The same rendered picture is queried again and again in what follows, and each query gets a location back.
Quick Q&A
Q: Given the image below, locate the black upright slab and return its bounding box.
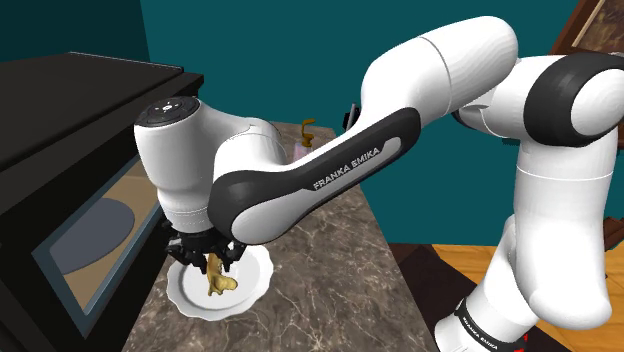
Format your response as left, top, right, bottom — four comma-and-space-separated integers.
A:
342, 102, 360, 133

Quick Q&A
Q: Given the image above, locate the yellow knobbly figure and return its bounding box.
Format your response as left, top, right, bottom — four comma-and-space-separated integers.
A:
206, 252, 240, 298

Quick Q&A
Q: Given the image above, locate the white scalloped plate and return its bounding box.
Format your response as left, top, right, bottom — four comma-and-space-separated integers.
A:
166, 243, 275, 322

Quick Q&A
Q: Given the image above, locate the pink soap dispenser gold pump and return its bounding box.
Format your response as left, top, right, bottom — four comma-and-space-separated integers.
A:
291, 118, 318, 165

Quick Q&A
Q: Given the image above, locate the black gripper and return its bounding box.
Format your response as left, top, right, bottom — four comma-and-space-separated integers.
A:
162, 220, 246, 276

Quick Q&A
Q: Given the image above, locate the dark brown robot stand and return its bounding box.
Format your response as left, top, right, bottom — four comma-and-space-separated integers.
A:
387, 242, 574, 352

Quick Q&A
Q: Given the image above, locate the brown framed wall picture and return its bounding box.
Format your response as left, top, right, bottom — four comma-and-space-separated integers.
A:
549, 0, 624, 55

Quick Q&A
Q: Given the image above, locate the black microwave oven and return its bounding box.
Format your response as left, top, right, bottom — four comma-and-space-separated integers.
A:
0, 50, 205, 352

